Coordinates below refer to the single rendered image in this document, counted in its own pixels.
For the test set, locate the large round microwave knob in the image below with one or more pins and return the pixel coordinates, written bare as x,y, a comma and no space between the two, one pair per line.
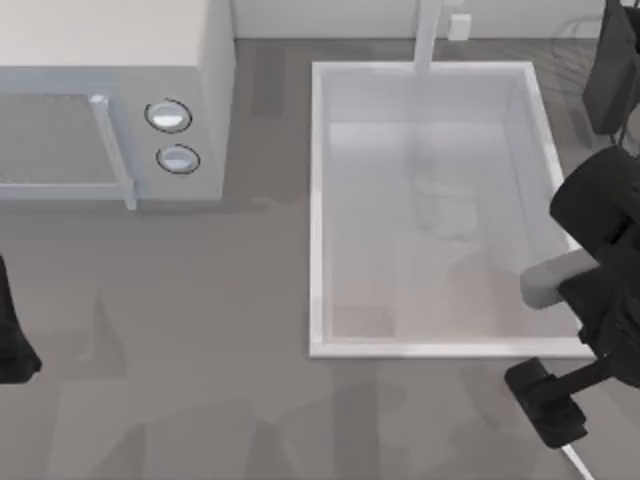
168,116

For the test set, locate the black upright panel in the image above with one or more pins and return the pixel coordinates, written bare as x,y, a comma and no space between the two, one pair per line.
612,65

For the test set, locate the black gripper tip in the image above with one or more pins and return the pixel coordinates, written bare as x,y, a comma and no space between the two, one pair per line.
14,340

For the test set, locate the small round microwave knob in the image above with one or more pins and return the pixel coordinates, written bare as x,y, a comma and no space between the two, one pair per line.
178,159

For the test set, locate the pale microwave oven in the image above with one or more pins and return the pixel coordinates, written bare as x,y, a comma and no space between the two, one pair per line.
210,100

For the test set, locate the white sink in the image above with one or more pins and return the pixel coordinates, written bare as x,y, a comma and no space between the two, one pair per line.
440,260

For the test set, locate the tall white tap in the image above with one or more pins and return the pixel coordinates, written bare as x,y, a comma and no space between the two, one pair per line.
426,35

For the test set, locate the white wall socket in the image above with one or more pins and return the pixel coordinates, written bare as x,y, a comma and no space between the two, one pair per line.
460,26

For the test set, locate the microwave door with grey window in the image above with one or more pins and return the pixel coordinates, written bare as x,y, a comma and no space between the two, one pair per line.
50,140

